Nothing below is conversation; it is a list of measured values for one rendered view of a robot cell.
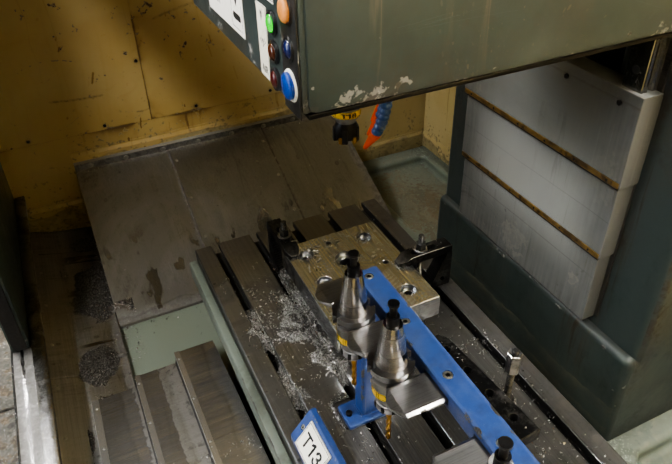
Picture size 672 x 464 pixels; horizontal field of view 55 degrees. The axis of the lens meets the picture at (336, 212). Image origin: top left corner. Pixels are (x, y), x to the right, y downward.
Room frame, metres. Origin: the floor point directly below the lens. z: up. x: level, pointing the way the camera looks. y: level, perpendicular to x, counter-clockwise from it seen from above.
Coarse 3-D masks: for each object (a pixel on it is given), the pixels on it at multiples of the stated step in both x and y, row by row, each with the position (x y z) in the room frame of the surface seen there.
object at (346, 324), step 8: (336, 304) 0.69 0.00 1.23; (336, 312) 0.68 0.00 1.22; (368, 312) 0.67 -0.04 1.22; (336, 320) 0.68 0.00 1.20; (344, 320) 0.65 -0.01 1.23; (352, 320) 0.65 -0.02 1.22; (360, 320) 0.65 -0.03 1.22; (368, 320) 0.66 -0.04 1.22; (344, 328) 0.66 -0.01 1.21; (352, 328) 0.65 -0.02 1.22
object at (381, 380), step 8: (408, 352) 0.59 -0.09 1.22; (368, 360) 0.58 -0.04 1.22; (408, 360) 0.58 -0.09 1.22; (368, 368) 0.58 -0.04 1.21; (376, 368) 0.57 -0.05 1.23; (408, 368) 0.56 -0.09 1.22; (376, 376) 0.56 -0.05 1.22; (384, 376) 0.55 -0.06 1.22; (392, 376) 0.55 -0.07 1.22; (400, 376) 0.55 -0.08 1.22; (408, 376) 0.56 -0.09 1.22; (376, 384) 0.56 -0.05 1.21; (384, 384) 0.55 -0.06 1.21; (392, 384) 0.55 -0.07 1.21
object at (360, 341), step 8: (360, 328) 0.65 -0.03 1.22; (368, 328) 0.65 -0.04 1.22; (376, 328) 0.65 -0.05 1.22; (352, 336) 0.63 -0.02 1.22; (360, 336) 0.63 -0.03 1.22; (368, 336) 0.63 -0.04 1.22; (376, 336) 0.63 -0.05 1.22; (352, 344) 0.62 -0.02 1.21; (360, 344) 0.62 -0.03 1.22; (368, 344) 0.62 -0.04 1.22; (376, 344) 0.62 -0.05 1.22; (360, 352) 0.60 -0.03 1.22; (368, 352) 0.60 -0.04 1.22
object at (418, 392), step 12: (396, 384) 0.55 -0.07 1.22; (408, 384) 0.55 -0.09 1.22; (420, 384) 0.55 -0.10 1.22; (432, 384) 0.54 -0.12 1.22; (396, 396) 0.53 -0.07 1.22; (408, 396) 0.53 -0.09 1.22; (420, 396) 0.53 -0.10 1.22; (432, 396) 0.53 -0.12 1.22; (444, 396) 0.53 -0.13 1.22; (396, 408) 0.51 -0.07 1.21; (408, 408) 0.51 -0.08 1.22; (420, 408) 0.51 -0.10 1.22; (432, 408) 0.51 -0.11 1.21
